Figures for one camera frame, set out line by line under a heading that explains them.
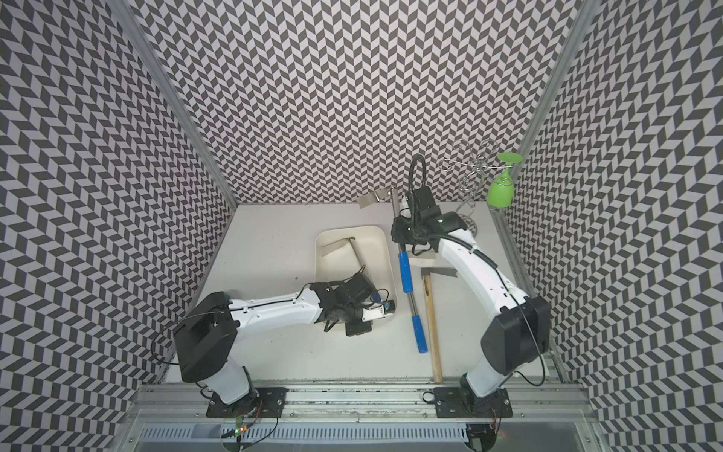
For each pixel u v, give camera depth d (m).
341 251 1.02
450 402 0.72
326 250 0.98
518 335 0.42
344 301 0.64
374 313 0.72
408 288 0.69
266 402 0.72
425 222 0.60
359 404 0.74
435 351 0.81
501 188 0.90
